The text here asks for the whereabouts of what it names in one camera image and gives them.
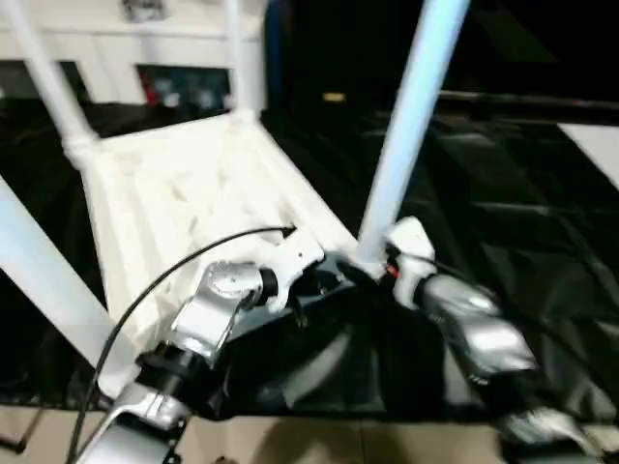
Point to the small beige label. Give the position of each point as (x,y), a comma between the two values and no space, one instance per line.
(333,96)

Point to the white flat board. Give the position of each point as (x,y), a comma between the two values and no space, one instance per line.
(595,150)

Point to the blue vertical post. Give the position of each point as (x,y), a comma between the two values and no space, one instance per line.
(274,38)

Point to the grey object on cabinet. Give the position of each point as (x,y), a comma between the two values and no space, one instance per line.
(140,7)

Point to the white plastic table top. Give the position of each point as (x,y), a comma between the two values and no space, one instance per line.
(193,169)

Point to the black folding table frame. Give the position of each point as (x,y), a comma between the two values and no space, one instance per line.
(14,444)

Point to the white glass-door cabinet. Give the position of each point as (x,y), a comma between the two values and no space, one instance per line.
(159,43)

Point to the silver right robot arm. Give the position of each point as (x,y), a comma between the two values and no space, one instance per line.
(488,333)

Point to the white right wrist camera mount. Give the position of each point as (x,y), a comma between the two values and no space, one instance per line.
(411,241)

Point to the red carton behind glass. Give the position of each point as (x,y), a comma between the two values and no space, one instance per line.
(147,89)

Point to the black plastic mat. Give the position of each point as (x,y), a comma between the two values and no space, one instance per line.
(508,217)

